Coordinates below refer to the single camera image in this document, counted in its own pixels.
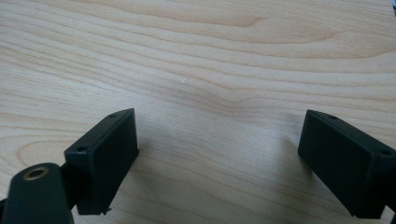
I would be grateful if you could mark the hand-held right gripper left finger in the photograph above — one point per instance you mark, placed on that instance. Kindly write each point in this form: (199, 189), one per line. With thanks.
(102, 161)

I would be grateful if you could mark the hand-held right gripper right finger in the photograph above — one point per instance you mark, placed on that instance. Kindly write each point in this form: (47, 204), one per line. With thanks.
(342, 165)

